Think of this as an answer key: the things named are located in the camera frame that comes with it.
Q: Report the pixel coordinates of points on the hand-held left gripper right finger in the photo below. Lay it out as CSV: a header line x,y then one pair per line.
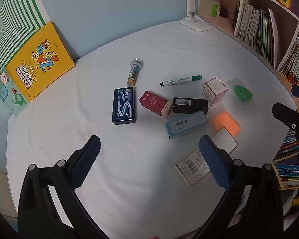
x,y
214,161

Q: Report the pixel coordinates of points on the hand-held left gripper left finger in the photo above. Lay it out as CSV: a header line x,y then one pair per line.
x,y
87,159

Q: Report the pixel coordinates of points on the long white barcode box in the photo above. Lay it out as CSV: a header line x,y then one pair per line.
x,y
189,166

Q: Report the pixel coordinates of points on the orange sticky note pad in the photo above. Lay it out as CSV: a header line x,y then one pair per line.
x,y
226,123

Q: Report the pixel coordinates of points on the light blue carton box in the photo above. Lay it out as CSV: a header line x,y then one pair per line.
x,y
185,125

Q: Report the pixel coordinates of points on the green item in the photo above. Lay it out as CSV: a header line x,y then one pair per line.
x,y
243,93

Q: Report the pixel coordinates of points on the dark blue gum box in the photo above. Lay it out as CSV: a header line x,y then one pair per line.
x,y
124,105

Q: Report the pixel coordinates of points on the white cube box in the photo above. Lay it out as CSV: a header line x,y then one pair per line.
x,y
215,90

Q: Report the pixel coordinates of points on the red carton box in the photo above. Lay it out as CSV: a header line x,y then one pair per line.
x,y
154,102

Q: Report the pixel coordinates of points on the row of colourful books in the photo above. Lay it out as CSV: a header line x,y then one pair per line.
x,y
296,64

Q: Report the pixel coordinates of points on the row of leaning blue books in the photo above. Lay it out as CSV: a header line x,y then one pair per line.
x,y
289,145

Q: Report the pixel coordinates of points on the flat stack of books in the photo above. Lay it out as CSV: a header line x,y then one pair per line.
x,y
291,171

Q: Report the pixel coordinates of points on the black carton box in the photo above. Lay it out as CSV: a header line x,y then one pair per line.
x,y
190,105

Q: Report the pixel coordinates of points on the wooden bookshelf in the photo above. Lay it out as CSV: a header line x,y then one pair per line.
x,y
287,22

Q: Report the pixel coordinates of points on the row of thin booklets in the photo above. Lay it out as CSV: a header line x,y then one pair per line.
x,y
256,29

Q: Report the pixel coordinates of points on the green marker pen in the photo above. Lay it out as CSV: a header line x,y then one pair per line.
x,y
182,80

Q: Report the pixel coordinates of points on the small green elephant book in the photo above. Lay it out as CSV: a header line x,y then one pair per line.
x,y
12,97

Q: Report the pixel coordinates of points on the clear tablet tube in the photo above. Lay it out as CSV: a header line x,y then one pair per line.
x,y
134,73

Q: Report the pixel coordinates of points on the yellow picture book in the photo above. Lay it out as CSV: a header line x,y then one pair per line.
x,y
39,62

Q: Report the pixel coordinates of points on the small black object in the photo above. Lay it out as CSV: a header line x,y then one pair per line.
x,y
224,13

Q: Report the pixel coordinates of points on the green bottle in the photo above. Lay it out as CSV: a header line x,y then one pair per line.
x,y
214,10
218,10

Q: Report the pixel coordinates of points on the white desk lamp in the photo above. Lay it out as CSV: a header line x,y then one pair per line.
x,y
194,22

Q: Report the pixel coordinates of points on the green striped poster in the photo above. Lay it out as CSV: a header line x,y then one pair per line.
x,y
12,17

